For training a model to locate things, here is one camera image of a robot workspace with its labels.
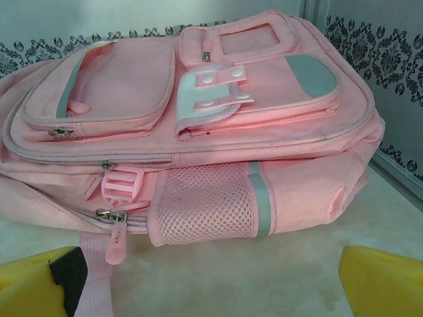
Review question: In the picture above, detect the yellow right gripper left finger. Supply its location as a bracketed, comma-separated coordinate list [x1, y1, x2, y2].
[0, 246, 89, 317]

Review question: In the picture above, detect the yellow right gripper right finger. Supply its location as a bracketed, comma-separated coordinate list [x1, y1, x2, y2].
[340, 246, 423, 317]

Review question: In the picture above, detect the pink school backpack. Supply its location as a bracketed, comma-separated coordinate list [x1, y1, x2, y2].
[0, 9, 387, 317]

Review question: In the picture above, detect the aluminium side rail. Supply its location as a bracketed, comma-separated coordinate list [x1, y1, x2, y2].
[367, 154, 423, 208]

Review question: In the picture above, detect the aluminium frame post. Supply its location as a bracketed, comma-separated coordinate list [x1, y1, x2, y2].
[295, 0, 330, 39]

